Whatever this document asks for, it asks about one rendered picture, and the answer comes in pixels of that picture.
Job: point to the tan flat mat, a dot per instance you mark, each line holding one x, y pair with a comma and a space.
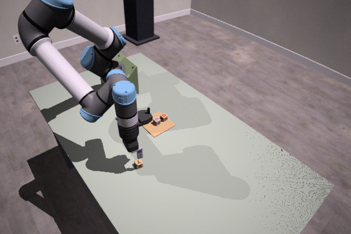
159, 129

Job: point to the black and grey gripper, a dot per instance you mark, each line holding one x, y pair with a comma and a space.
129, 131

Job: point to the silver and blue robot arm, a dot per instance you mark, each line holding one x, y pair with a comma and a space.
43, 16

